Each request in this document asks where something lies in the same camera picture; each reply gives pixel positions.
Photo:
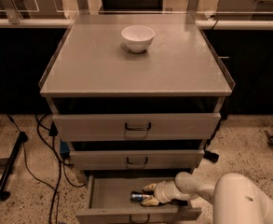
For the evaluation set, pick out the white ceramic bowl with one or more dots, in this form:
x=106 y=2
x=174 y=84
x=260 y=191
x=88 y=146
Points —
x=137 y=38

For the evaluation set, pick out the grey bottom drawer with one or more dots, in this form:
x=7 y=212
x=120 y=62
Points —
x=108 y=202

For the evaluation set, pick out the grey drawer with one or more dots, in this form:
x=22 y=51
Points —
x=108 y=202
x=128 y=127
x=136 y=159

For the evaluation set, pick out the blue box behind cabinet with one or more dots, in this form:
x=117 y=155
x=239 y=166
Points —
x=64 y=149

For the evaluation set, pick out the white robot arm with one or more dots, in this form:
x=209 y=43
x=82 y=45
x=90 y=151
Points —
x=235 y=198

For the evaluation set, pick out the grey top drawer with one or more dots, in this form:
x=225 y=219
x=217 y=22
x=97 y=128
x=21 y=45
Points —
x=128 y=127

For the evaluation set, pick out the redbull can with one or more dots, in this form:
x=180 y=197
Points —
x=138 y=197

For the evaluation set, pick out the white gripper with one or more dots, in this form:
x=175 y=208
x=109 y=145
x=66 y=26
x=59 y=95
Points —
x=161 y=192

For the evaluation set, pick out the black floor stand bar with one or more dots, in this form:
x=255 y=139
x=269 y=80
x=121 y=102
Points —
x=22 y=138

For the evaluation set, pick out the grey middle drawer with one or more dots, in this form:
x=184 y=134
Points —
x=136 y=159

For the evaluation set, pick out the grey drawer cabinet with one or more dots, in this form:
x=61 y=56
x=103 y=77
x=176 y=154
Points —
x=95 y=73

